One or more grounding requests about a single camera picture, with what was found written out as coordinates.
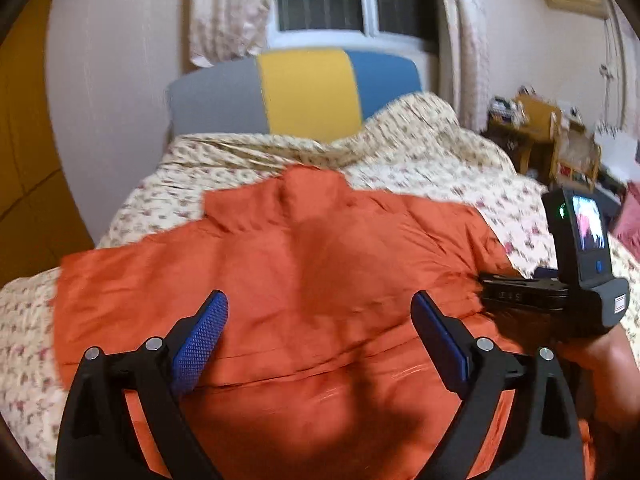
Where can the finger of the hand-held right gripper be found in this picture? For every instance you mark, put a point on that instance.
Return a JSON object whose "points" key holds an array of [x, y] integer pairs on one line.
{"points": [[520, 292]]}

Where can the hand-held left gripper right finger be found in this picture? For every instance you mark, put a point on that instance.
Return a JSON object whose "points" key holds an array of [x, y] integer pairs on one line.
{"points": [[440, 345]]}

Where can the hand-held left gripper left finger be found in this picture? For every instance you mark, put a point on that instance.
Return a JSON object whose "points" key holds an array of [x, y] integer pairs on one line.
{"points": [[200, 345]]}

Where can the orange padded jacket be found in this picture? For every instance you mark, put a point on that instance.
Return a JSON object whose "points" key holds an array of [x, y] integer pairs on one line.
{"points": [[310, 270]]}

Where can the person's right hand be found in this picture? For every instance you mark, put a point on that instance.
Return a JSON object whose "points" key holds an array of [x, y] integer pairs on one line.
{"points": [[615, 380]]}

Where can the dark red cloth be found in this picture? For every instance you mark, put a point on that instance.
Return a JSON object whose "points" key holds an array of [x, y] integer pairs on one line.
{"points": [[629, 225]]}

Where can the cluttered wooden shelf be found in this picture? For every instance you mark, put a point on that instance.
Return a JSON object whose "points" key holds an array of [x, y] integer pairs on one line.
{"points": [[545, 135]]}

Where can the floral bedspread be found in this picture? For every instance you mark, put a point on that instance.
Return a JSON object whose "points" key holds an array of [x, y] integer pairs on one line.
{"points": [[415, 135]]}

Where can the long floral curtain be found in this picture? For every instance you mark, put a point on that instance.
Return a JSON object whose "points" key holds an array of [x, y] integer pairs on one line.
{"points": [[465, 45]]}

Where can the wooden wardrobe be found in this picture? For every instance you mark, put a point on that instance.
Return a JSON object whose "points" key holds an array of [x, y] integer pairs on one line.
{"points": [[30, 135]]}

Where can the grey yellow blue headboard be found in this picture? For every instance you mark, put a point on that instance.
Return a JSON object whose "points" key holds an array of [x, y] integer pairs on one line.
{"points": [[300, 90]]}

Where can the short floral curtain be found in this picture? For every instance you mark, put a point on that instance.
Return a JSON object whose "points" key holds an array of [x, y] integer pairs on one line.
{"points": [[230, 10]]}

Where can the barred window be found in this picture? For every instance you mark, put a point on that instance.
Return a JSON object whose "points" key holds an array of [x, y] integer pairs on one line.
{"points": [[345, 0]]}

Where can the white wall pipes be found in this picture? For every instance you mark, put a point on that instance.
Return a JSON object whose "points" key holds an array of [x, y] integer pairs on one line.
{"points": [[617, 65]]}

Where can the wall air conditioner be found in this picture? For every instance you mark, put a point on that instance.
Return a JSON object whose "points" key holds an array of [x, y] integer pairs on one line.
{"points": [[575, 2]]}

